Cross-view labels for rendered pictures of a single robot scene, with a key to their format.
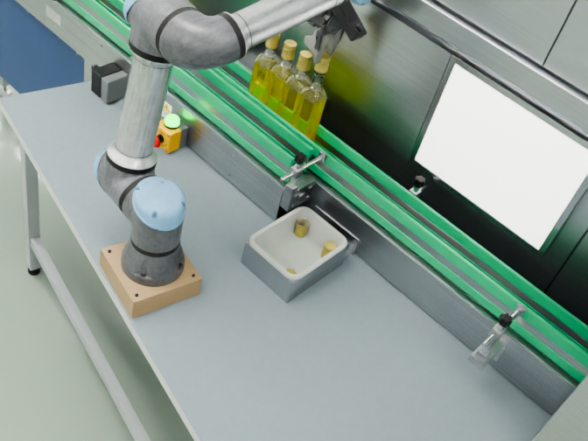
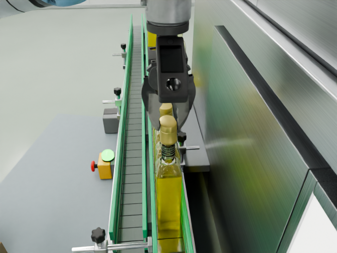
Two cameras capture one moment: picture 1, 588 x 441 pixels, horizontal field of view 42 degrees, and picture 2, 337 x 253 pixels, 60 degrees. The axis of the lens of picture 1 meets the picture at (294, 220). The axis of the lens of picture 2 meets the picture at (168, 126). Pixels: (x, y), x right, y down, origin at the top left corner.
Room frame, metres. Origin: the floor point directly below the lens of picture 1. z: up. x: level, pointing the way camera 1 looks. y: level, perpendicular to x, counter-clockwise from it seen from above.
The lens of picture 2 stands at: (1.42, -0.33, 1.52)
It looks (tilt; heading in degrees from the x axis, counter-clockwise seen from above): 36 degrees down; 54
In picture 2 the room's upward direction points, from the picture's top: straight up
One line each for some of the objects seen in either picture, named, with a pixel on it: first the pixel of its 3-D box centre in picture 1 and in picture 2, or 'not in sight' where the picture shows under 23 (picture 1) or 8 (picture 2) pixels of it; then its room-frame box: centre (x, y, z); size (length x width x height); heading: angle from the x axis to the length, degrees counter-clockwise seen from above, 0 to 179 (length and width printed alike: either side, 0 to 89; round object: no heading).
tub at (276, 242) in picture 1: (296, 251); not in sight; (1.39, -0.03, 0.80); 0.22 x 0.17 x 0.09; 148
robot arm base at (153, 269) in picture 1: (154, 248); not in sight; (1.20, 0.30, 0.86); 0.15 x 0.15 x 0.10
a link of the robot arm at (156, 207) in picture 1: (156, 212); not in sight; (1.21, 0.30, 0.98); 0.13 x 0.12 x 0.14; 51
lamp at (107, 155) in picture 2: (171, 120); (107, 154); (1.70, 0.42, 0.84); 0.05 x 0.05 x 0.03
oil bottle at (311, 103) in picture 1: (306, 118); (168, 193); (1.70, 0.05, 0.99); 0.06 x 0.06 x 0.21; 58
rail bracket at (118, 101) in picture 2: not in sight; (113, 104); (1.81, 0.55, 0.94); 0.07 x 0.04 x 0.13; 148
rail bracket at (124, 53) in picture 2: not in sight; (120, 56); (2.05, 0.94, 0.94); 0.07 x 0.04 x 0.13; 148
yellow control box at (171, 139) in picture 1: (170, 135); (108, 165); (1.70, 0.42, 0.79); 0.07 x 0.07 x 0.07; 58
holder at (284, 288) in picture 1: (302, 248); not in sight; (1.41, -0.04, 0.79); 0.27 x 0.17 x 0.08; 148
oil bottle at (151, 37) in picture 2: not in sight; (153, 35); (2.24, 0.92, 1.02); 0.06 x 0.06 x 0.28; 58
